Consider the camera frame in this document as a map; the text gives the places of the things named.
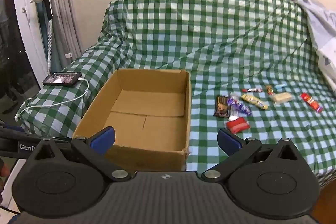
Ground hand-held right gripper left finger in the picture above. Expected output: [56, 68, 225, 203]
[34, 126, 133, 183]

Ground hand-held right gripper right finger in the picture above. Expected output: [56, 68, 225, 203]
[201, 128, 302, 183]

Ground square red snack packet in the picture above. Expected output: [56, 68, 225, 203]
[226, 117, 249, 134]

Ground dark brown snack packet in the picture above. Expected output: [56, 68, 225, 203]
[213, 95, 231, 118]

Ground purple snack packet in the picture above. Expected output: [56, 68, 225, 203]
[227, 92, 252, 117]

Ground yellow snack bar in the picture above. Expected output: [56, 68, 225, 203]
[241, 93, 269, 110]

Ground cardboard box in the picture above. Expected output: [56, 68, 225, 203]
[72, 69, 192, 172]

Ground beige wafer packet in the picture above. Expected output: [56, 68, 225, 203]
[271, 92, 293, 104]

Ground long red snack packet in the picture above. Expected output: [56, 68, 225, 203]
[300, 92, 323, 113]

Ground person's left hand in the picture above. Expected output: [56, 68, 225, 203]
[0, 158, 11, 178]

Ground black smartphone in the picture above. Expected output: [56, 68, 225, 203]
[43, 72, 82, 87]

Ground green checkered bed cover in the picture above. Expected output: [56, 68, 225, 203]
[17, 0, 336, 180]

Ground grey printed duvet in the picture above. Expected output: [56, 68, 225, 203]
[285, 0, 336, 98]

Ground white charging cable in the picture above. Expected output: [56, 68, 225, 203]
[16, 78, 90, 119]

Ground white window frame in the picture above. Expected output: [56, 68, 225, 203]
[12, 0, 50, 83]

